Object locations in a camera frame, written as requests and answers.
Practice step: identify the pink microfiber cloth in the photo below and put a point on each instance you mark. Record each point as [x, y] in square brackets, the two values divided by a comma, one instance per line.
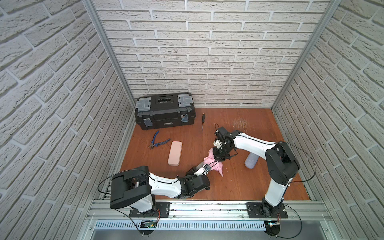
[215, 165]

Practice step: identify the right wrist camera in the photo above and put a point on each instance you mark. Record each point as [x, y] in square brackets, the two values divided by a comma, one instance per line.
[217, 143]

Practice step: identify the black handled screwdriver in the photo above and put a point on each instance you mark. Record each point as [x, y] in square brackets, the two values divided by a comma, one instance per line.
[203, 120]

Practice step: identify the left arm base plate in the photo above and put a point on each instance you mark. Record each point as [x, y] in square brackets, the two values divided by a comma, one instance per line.
[150, 210]

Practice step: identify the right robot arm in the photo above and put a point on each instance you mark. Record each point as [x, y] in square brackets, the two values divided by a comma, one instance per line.
[281, 162]

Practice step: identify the black plastic toolbox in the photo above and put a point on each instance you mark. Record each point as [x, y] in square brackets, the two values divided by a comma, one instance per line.
[165, 111]

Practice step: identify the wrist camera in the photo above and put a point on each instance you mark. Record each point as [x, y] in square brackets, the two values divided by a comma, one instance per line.
[205, 169]
[217, 143]

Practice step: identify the lavender eyeglass case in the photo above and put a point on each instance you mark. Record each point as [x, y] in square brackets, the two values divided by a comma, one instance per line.
[251, 160]

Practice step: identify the pink eyeglass case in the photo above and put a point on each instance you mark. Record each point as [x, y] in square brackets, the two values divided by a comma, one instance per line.
[175, 153]

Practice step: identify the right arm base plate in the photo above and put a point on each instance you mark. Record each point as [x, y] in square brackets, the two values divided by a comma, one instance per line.
[258, 210]

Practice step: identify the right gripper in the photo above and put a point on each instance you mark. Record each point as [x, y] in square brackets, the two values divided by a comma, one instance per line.
[218, 157]

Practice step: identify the grey felt eyeglass case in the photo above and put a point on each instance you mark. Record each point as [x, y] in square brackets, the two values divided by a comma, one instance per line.
[201, 165]

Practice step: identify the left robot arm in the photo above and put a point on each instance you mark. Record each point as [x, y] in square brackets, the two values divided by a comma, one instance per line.
[138, 187]

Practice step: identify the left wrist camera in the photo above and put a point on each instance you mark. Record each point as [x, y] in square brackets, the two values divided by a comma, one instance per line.
[205, 169]

